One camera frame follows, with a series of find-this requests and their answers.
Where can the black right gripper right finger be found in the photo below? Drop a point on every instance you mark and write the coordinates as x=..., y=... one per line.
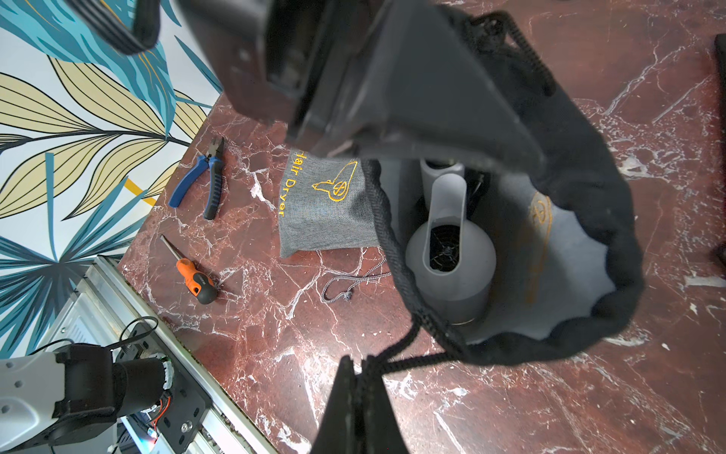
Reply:
x=377, y=428

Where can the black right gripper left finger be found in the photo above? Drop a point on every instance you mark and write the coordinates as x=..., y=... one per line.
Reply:
x=338, y=430

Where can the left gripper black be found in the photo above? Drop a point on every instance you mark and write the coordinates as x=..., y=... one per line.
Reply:
x=366, y=78

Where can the grey fabric pouch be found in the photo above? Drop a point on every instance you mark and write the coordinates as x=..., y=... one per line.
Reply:
x=323, y=206

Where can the orange handled screwdriver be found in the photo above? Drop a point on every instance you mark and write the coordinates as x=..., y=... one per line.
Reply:
x=197, y=282

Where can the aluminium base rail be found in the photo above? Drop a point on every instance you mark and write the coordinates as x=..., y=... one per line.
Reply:
x=166, y=401

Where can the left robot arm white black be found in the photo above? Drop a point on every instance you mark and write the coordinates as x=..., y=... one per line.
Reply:
x=48, y=386

